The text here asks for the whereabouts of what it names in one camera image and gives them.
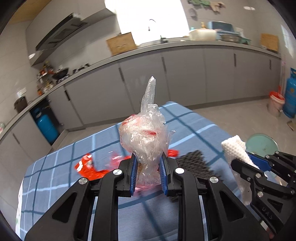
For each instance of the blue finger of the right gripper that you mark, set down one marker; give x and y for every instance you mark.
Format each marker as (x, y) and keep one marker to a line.
(260, 161)

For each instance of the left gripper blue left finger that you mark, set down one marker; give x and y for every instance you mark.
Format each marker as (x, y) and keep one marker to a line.
(133, 174)

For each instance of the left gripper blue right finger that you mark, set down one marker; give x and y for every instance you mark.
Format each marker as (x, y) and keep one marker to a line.
(163, 175)

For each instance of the clear plastic bag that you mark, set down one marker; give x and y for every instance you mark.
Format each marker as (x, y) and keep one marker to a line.
(146, 132)

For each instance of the white foam net sleeve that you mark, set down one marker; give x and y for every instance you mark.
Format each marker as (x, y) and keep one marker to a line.
(244, 170)

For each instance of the grey kitchen cabinets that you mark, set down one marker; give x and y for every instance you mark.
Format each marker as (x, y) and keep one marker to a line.
(186, 73)

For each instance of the black foam net on table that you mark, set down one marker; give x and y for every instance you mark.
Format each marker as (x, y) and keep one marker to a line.
(194, 163)

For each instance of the red plastic bag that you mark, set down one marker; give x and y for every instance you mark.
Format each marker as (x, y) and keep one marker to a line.
(147, 171)

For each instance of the red white small wrapper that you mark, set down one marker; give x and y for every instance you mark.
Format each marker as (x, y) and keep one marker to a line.
(85, 164)

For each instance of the blue checkered tablecloth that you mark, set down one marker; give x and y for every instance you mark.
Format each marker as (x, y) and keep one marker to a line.
(59, 204)

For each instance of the blue gas cylinder on floor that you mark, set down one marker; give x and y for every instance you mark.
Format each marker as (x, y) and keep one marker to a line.
(289, 107)

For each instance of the pink bucket with red bag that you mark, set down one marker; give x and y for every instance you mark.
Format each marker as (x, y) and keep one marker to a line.
(275, 103)

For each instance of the blue gas cylinder under counter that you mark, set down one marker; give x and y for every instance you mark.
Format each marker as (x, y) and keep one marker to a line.
(44, 120)

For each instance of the black wok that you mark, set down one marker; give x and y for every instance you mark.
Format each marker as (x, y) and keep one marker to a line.
(60, 74)

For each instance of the wooden cutting board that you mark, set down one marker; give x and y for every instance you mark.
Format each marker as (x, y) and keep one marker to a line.
(121, 44)

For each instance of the condiment bottles on rack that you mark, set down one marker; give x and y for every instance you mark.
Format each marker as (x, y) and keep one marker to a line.
(44, 78)

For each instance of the dark pot on counter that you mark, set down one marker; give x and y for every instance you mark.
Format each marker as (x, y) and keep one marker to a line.
(20, 104)

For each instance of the white bowl on counter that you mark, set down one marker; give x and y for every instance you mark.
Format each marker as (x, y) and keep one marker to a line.
(202, 35)

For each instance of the blue dish rack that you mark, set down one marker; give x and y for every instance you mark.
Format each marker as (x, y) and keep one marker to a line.
(225, 32)

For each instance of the black range hood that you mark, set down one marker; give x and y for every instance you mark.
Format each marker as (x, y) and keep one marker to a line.
(63, 31)

